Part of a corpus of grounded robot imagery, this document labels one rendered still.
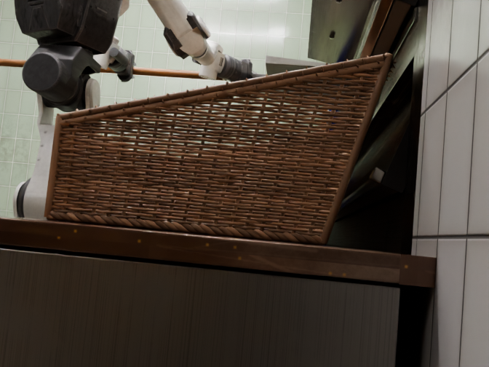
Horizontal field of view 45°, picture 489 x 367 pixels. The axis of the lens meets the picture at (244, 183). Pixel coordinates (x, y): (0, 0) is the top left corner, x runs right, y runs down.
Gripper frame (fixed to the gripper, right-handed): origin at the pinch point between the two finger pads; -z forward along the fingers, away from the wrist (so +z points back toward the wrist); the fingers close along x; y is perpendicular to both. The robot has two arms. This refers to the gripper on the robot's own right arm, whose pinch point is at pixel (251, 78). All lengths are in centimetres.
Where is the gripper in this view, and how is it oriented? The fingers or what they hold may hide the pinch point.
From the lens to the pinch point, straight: 236.1
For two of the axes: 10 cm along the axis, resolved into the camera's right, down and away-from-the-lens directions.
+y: -7.7, -0.1, 6.4
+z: -6.3, -1.3, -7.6
